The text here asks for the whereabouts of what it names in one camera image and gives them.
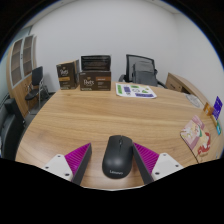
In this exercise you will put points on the black computer mouse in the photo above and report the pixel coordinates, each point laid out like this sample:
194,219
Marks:
117,156

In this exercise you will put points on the grey backpack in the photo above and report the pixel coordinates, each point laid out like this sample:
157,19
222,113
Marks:
144,74

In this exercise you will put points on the wooden shelf unit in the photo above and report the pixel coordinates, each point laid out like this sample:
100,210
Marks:
18,63

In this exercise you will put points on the purple sign stand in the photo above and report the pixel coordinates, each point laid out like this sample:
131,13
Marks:
217,107

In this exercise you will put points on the black carton box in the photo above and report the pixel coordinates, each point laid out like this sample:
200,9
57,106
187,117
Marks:
96,62

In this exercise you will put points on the black mesh office chair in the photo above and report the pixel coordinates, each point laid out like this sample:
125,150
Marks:
140,58

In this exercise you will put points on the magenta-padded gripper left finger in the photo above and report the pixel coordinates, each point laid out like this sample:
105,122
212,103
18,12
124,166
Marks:
77,160

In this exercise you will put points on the tall brown carton box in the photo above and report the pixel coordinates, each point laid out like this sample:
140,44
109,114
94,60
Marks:
66,75

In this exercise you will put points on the wide brown carton box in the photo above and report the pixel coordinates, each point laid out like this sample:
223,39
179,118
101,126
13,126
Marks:
95,81

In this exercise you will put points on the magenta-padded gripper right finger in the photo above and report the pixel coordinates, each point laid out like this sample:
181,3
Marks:
148,159

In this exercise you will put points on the white sticker sheet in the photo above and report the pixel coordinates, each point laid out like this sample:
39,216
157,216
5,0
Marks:
135,90

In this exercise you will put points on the black visitor chair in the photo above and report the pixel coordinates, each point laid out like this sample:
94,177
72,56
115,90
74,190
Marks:
37,76

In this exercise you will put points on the black leather sofa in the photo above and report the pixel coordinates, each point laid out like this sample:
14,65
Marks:
10,130

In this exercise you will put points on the orange box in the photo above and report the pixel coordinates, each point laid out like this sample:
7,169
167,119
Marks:
208,109

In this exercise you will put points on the wooden side cabinet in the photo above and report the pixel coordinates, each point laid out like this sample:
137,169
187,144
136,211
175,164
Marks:
181,83

